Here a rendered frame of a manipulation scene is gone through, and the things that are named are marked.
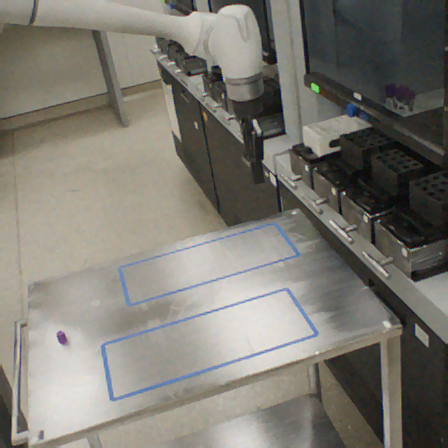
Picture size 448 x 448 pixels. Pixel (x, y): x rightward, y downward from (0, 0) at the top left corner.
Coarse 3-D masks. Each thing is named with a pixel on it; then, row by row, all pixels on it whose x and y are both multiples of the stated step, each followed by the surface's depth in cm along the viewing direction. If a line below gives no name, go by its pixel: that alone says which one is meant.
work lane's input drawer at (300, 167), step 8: (296, 144) 168; (296, 152) 166; (304, 152) 163; (312, 152) 162; (336, 152) 160; (296, 160) 166; (304, 160) 162; (312, 160) 159; (320, 160) 160; (296, 168) 168; (304, 168) 162; (312, 168) 158; (280, 176) 169; (296, 176) 166; (304, 176) 164; (312, 176) 159; (288, 184) 164
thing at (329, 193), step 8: (320, 168) 153; (328, 168) 153; (336, 168) 150; (320, 176) 153; (328, 176) 149; (336, 176) 148; (344, 176) 150; (320, 184) 154; (328, 184) 149; (336, 184) 146; (344, 184) 146; (352, 184) 146; (320, 192) 156; (328, 192) 151; (336, 192) 146; (312, 200) 153; (320, 200) 153; (328, 200) 152; (336, 200) 147; (320, 208) 149; (336, 208) 149
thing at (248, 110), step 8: (232, 104) 152; (240, 104) 149; (248, 104) 149; (256, 104) 150; (240, 112) 151; (248, 112) 150; (256, 112) 151; (248, 120) 152; (256, 120) 151; (248, 128) 154
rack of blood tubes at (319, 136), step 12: (336, 120) 167; (348, 120) 165; (360, 120) 163; (312, 132) 161; (324, 132) 161; (336, 132) 160; (348, 132) 159; (312, 144) 162; (324, 144) 158; (336, 144) 166
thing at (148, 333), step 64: (128, 256) 131; (192, 256) 127; (256, 256) 123; (320, 256) 120; (64, 320) 115; (128, 320) 112; (192, 320) 109; (256, 320) 106; (320, 320) 104; (384, 320) 101; (64, 384) 100; (128, 384) 98; (192, 384) 95; (384, 384) 107
